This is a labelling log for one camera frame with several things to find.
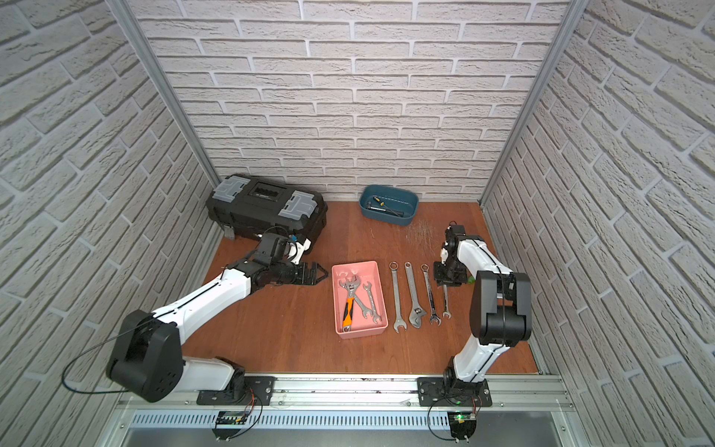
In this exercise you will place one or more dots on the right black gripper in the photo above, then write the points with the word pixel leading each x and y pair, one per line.
pixel 442 279

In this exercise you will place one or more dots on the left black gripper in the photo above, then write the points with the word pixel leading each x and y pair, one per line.
pixel 301 273

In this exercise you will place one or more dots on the medium silver combination wrench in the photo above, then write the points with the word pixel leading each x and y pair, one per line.
pixel 434 317

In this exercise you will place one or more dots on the small silver combination wrench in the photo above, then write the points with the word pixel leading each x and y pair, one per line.
pixel 446 303

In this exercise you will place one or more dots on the silver adjustable wrench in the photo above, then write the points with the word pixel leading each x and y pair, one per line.
pixel 417 312

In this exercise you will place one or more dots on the pink plastic storage box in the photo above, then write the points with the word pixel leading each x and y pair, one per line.
pixel 367 271

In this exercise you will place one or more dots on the large silver combination wrench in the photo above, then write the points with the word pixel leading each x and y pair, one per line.
pixel 399 323

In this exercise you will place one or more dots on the silver end wrench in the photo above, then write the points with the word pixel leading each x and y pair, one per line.
pixel 366 311

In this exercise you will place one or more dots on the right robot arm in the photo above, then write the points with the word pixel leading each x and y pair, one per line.
pixel 500 314

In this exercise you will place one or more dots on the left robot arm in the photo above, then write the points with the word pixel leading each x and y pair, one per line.
pixel 147 357

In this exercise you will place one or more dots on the small silver open wrench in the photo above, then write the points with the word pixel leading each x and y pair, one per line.
pixel 376 317

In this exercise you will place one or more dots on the teal plastic bin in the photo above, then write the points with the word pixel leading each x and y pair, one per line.
pixel 396 198

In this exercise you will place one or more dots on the black plastic toolbox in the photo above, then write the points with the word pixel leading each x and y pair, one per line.
pixel 247 207

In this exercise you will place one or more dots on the screwdriver in teal bin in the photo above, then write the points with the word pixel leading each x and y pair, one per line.
pixel 379 205

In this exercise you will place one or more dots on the right controller board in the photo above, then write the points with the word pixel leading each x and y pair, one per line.
pixel 462 425

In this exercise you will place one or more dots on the controller board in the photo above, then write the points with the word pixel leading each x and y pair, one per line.
pixel 462 425
pixel 229 424

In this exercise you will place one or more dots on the left controller board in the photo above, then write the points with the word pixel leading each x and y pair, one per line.
pixel 229 424

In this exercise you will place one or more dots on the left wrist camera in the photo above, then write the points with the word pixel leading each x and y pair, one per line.
pixel 296 249

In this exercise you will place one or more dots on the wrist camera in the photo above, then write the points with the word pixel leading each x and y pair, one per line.
pixel 453 235
pixel 296 249

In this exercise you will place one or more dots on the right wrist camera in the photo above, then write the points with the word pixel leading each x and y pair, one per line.
pixel 453 235

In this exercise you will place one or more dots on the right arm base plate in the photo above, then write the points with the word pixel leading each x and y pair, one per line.
pixel 432 390

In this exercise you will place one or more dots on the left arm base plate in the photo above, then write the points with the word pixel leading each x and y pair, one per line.
pixel 240 391

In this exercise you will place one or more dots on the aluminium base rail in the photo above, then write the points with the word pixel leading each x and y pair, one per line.
pixel 386 392

